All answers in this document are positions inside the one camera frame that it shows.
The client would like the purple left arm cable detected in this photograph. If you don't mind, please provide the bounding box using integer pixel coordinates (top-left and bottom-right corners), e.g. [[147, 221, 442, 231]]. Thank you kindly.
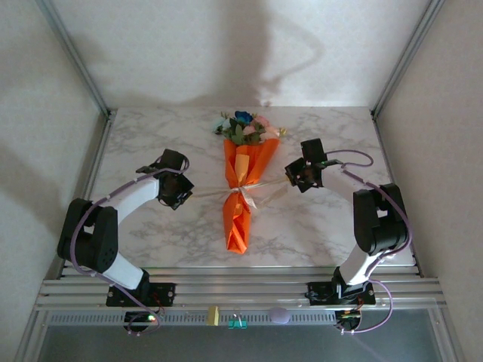
[[69, 158, 190, 336]]

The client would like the aluminium corner post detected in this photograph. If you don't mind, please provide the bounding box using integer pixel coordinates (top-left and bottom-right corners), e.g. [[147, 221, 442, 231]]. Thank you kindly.
[[35, 0, 112, 117], [371, 0, 447, 118]]

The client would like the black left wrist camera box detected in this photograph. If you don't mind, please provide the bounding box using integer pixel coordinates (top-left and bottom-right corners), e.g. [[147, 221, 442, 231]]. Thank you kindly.
[[160, 149, 190, 176]]

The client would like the artificial flower bunch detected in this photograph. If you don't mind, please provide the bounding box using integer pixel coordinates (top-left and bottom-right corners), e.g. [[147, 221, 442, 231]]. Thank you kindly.
[[243, 115, 288, 146]]

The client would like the small black controller board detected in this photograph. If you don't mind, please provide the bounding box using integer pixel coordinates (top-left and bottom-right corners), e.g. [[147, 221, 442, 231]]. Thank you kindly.
[[123, 311, 160, 336], [334, 308, 363, 335]]

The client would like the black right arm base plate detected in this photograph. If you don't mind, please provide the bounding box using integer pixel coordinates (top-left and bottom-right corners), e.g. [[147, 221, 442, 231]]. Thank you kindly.
[[306, 281, 377, 306]]

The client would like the aluminium table side rail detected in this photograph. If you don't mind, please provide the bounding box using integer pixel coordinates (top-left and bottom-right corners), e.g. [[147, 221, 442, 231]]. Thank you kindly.
[[371, 109, 422, 278], [56, 108, 117, 280]]

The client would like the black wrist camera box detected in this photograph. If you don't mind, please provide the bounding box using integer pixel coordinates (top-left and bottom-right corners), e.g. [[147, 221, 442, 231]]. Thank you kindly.
[[160, 149, 190, 176], [300, 138, 328, 164]]

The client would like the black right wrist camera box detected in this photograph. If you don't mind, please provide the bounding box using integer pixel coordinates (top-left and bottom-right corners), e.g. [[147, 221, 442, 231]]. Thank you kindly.
[[300, 138, 328, 164]]

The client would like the purple ball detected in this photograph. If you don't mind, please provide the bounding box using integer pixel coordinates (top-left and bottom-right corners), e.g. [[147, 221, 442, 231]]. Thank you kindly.
[[268, 307, 291, 324]]

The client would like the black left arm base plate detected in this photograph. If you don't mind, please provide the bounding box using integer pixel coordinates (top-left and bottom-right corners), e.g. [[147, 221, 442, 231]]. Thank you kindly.
[[106, 282, 177, 307]]

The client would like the slotted grey metal strip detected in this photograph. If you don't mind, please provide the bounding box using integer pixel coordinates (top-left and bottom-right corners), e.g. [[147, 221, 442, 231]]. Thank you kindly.
[[48, 311, 337, 326]]

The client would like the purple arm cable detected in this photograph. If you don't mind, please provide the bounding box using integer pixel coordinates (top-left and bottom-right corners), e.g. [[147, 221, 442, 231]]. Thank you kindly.
[[69, 158, 190, 336], [325, 149, 413, 335]]

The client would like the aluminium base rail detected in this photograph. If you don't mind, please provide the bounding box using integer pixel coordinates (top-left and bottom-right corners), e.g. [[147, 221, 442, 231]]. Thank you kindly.
[[33, 265, 450, 312]]

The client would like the cream printed ribbon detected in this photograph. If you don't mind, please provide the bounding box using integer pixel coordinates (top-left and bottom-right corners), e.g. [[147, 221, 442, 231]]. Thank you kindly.
[[192, 176, 299, 214]]

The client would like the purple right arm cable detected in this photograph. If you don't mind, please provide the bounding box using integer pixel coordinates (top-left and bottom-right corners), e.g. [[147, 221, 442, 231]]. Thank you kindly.
[[325, 149, 413, 335]]

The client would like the orange wrapping paper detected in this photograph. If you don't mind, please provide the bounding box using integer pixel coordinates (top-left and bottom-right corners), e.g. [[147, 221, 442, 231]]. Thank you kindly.
[[222, 137, 281, 254]]

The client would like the green binder clip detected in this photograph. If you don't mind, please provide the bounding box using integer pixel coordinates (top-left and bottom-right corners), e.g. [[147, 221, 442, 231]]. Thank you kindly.
[[228, 312, 248, 330]]

